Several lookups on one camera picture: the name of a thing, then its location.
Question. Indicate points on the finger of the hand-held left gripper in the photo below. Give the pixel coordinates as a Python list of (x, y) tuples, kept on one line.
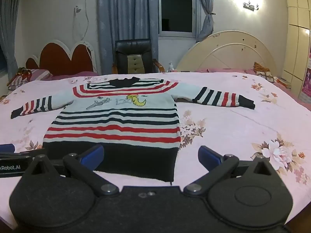
[(6, 148)]

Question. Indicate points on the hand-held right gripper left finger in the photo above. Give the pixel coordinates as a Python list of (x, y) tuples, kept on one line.
[(93, 154)]

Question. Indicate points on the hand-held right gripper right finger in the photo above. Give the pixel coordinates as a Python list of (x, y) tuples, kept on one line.
[(209, 156)]

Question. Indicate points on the striped dinosaur knit sweater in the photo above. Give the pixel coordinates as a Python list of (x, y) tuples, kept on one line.
[(114, 123)]

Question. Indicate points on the striped purple pillow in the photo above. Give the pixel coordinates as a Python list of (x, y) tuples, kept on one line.
[(36, 74)]

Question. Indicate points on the pink bed cover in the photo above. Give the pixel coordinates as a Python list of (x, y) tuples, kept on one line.
[(218, 70)]

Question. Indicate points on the red cloud-shaped headboard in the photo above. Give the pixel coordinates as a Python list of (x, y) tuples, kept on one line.
[(80, 58)]

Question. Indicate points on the small white bottle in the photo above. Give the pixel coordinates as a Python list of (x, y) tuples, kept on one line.
[(171, 66)]

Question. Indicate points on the orange patterned pillow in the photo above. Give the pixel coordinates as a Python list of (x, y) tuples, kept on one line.
[(263, 71)]

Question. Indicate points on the black leather office chair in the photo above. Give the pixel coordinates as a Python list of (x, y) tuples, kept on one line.
[(133, 55)]

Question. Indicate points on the cream round headboard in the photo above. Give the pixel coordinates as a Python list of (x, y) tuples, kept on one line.
[(233, 53)]

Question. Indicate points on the grey-blue side curtain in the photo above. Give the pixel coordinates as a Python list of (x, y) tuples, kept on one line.
[(8, 24)]

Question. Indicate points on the pink printed board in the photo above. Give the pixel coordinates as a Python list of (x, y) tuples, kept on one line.
[(306, 77)]

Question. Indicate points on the grey-blue hanging curtain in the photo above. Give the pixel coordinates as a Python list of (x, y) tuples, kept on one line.
[(126, 12)]

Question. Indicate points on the grey-blue tied curtain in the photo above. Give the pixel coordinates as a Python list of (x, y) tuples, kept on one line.
[(205, 9)]

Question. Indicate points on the dark sliding window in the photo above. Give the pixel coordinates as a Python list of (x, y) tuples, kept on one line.
[(177, 4)]

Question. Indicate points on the cream wardrobe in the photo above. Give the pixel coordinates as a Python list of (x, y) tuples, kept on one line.
[(298, 17)]

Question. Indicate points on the bright wall light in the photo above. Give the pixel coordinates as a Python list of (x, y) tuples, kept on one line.
[(250, 6)]

